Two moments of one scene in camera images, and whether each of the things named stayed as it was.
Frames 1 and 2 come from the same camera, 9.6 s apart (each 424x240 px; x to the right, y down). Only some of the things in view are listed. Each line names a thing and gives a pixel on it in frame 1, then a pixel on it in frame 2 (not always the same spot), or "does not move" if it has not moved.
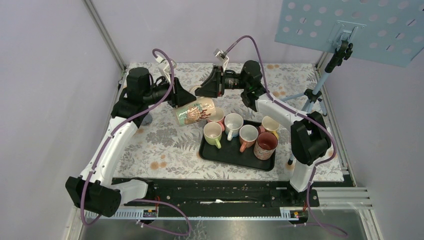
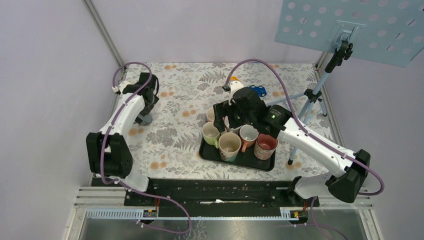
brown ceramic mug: x=248 y=135 does not move
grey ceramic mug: x=147 y=120 does not move
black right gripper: x=214 y=86 -> x=222 y=109
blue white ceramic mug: x=232 y=123 does not move
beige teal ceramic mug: x=195 y=111 -> x=229 y=144
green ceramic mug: x=212 y=131 does not move
